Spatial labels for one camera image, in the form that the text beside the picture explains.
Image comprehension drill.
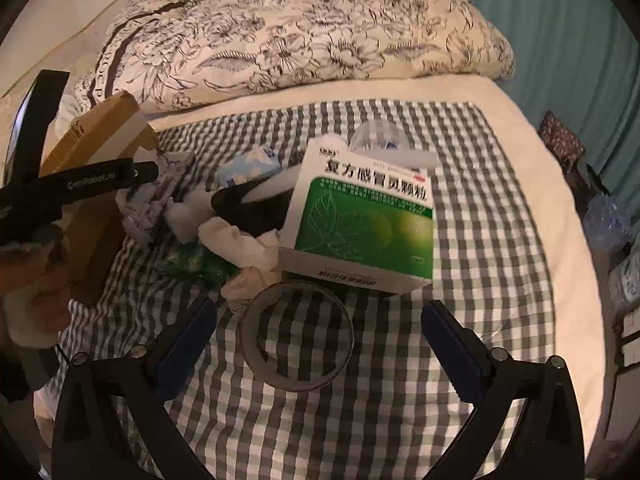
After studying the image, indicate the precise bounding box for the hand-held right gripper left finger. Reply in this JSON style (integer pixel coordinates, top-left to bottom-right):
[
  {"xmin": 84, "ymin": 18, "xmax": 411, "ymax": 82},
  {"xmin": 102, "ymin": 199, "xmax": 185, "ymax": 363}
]
[{"xmin": 50, "ymin": 299, "xmax": 219, "ymax": 480}]

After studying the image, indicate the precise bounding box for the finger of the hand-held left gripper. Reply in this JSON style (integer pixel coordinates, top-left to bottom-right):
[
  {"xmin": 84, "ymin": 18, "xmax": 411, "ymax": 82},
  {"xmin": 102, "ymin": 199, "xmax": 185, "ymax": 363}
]
[
  {"xmin": 7, "ymin": 70, "xmax": 71, "ymax": 188},
  {"xmin": 47, "ymin": 159, "xmax": 159, "ymax": 206}
]

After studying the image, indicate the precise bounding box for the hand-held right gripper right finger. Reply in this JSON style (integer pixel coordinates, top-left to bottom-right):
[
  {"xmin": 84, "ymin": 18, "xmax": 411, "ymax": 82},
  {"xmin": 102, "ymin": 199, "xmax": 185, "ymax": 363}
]
[{"xmin": 421, "ymin": 299, "xmax": 587, "ymax": 480}]

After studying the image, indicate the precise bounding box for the brown cardboard box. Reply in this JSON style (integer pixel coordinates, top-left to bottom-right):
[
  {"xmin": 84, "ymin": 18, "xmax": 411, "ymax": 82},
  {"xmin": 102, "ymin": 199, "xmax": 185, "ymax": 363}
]
[{"xmin": 39, "ymin": 90, "xmax": 162, "ymax": 307}]

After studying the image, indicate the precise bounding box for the clear tape roll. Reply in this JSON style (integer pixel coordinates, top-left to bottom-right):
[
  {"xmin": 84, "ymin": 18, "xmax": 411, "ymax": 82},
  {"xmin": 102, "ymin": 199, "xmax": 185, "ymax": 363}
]
[{"xmin": 237, "ymin": 282, "xmax": 357, "ymax": 392}]

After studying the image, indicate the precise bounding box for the blue white tissue packet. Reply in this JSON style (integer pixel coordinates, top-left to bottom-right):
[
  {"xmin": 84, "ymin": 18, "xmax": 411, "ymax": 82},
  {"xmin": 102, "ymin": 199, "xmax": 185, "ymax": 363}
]
[{"xmin": 216, "ymin": 146, "xmax": 281, "ymax": 188}]

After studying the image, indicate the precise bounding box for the green white medicine box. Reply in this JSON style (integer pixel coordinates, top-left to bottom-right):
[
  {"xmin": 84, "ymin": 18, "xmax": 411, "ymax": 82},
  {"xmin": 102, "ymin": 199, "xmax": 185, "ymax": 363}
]
[{"xmin": 277, "ymin": 137, "xmax": 438, "ymax": 297}]

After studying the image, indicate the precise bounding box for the person's left hand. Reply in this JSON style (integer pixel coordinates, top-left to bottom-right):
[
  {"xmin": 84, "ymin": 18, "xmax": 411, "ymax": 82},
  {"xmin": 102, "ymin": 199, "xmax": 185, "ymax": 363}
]
[{"xmin": 0, "ymin": 242, "xmax": 76, "ymax": 326}]

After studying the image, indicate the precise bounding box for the printed plastic packet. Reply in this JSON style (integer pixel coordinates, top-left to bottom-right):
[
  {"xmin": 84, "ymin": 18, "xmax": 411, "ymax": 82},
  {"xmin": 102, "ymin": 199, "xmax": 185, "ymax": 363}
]
[{"xmin": 117, "ymin": 152, "xmax": 196, "ymax": 246}]

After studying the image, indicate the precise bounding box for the green plastic packet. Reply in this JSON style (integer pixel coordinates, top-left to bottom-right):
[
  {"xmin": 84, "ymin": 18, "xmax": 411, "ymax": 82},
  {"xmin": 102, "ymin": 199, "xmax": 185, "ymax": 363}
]
[{"xmin": 155, "ymin": 242, "xmax": 236, "ymax": 286}]

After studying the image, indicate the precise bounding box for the grey checkered cloth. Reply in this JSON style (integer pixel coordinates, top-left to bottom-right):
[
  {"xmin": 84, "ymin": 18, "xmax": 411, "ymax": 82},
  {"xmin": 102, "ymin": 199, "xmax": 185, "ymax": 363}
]
[{"xmin": 35, "ymin": 100, "xmax": 558, "ymax": 480}]

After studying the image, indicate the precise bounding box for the crumpled white tissue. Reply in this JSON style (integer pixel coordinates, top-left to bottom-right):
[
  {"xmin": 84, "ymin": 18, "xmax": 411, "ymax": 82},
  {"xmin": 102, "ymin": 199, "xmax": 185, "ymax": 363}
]
[{"xmin": 197, "ymin": 215, "xmax": 286, "ymax": 311}]

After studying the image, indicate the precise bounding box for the cream bed mattress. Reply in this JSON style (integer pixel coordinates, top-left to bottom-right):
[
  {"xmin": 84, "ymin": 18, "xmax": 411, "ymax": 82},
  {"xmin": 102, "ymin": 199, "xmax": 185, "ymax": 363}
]
[{"xmin": 145, "ymin": 75, "xmax": 608, "ymax": 441}]

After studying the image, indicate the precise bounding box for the pale plastic bag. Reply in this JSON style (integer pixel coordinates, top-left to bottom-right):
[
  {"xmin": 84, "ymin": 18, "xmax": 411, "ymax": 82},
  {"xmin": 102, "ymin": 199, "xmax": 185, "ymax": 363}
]
[{"xmin": 607, "ymin": 255, "xmax": 640, "ymax": 316}]

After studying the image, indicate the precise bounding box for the dark clothes pile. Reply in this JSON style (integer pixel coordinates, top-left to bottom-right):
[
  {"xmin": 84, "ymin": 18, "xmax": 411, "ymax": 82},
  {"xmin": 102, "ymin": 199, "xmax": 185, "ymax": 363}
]
[{"xmin": 565, "ymin": 157, "xmax": 613, "ymax": 201}]

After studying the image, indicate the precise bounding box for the clear plastic bottle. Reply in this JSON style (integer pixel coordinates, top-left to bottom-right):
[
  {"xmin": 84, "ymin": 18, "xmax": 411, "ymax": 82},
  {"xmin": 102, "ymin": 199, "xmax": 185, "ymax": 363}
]
[{"xmin": 350, "ymin": 121, "xmax": 407, "ymax": 153}]

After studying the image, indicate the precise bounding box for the dark floral bag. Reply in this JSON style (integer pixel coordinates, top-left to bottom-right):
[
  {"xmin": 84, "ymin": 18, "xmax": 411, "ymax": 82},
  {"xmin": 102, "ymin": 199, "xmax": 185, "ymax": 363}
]
[{"xmin": 537, "ymin": 110, "xmax": 586, "ymax": 161}]

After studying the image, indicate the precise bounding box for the floral duvet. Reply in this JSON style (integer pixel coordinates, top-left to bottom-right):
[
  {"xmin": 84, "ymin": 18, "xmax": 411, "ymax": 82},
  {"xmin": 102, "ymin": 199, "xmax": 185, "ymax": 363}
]
[{"xmin": 55, "ymin": 0, "xmax": 517, "ymax": 116}]

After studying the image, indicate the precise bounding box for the teal curtain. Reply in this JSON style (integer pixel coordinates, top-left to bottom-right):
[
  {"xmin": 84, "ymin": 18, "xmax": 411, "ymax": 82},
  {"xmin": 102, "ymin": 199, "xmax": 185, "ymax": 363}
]
[{"xmin": 427, "ymin": 0, "xmax": 640, "ymax": 196}]

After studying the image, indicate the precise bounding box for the dark bead string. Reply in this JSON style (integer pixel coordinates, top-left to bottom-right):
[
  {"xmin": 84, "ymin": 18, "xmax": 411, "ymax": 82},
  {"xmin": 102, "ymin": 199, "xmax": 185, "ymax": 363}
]
[{"xmin": 210, "ymin": 182, "xmax": 296, "ymax": 241}]

